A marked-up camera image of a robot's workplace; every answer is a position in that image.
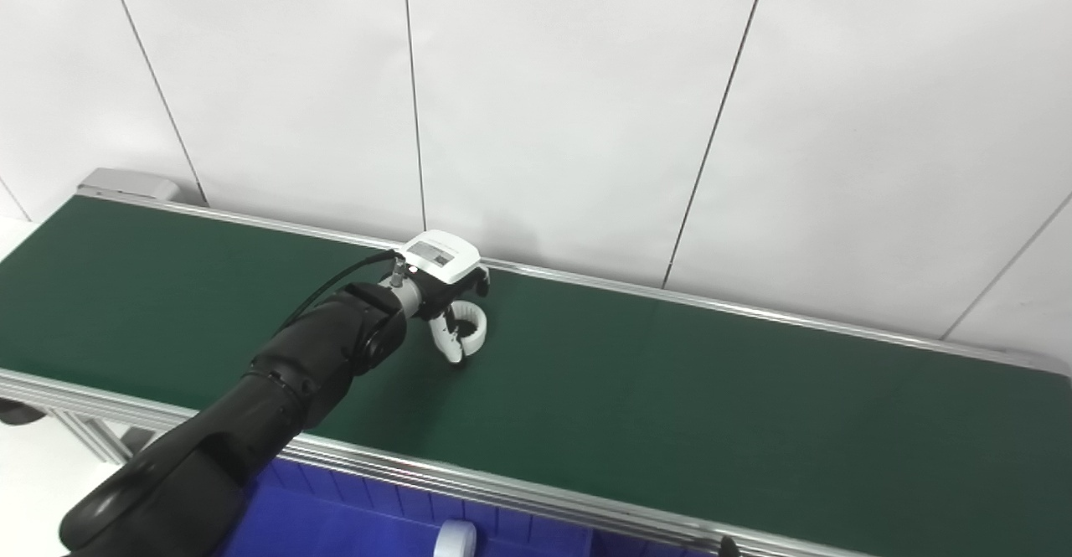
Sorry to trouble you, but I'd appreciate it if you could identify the grey aluminium conveyor leg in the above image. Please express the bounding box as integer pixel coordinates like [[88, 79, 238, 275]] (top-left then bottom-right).
[[49, 409, 158, 467]]

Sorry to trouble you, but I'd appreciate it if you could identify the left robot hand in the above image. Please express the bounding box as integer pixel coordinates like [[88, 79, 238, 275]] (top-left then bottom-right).
[[399, 230, 492, 366]]

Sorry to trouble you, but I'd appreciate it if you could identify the white plastic gear ring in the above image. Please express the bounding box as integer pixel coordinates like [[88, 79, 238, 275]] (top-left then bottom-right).
[[442, 303, 492, 358]]

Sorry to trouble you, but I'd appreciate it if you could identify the white plastic cylinder part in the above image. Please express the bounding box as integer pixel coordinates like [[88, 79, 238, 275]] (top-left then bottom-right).
[[432, 520, 478, 557]]

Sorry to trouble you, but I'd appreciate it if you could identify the green conveyor belt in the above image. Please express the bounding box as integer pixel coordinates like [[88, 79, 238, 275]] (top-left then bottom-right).
[[0, 191, 1072, 557]]

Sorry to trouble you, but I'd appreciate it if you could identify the blue bin with white parts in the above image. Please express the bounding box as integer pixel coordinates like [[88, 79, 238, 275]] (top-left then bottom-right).
[[214, 456, 597, 557]]

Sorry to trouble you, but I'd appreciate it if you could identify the black round foot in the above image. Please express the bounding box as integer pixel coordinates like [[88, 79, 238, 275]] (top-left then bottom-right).
[[0, 398, 48, 426]]

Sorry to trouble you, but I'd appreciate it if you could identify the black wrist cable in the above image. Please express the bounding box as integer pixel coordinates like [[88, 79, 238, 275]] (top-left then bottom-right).
[[276, 248, 408, 333]]

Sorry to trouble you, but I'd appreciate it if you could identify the grey conveyor motor housing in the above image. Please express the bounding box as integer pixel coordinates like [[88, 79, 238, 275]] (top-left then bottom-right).
[[76, 168, 182, 204]]

